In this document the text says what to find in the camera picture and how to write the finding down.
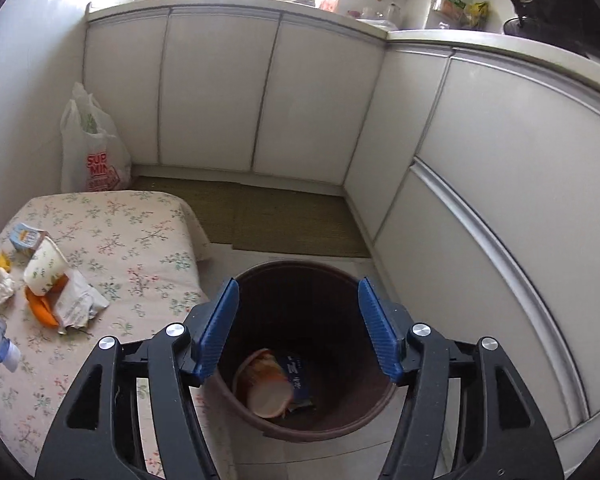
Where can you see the green and yellow food packets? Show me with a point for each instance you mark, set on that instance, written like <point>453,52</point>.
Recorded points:
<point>460,10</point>

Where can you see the white tissue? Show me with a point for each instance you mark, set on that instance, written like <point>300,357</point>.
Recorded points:
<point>2,292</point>

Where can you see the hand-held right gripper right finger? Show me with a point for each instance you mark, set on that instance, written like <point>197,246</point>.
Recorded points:
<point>377,330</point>

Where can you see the white dotted paper cup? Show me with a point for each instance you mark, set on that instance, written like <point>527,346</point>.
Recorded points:
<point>45,267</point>

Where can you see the black frying pan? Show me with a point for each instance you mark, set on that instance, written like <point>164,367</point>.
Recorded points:
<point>520,15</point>

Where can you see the dark blue snack packet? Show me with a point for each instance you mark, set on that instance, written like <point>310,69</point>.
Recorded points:
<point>299,375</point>

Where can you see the blue milk carton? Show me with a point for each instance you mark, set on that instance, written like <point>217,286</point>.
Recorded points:
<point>25,236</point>

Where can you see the white cabinet under stove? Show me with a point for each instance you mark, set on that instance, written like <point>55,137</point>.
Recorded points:
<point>505,185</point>

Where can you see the white plastic shopping bag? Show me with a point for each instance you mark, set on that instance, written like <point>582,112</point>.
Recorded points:
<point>90,160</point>

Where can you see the orange printed noodle cup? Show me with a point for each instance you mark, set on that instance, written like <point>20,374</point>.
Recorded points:
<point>265,385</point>

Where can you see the brown round trash bin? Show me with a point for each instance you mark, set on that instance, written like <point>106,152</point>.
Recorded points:
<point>300,305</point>

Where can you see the white cabinet under window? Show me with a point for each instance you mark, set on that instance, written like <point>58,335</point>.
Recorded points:
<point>220,90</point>

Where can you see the white printed wrapper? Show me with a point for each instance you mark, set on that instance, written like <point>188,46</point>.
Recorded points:
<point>77,300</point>

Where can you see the green woven floor mat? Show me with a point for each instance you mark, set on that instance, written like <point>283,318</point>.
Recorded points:
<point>300,225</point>
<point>200,205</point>

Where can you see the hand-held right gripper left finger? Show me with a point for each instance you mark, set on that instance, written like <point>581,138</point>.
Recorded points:
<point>215,330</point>

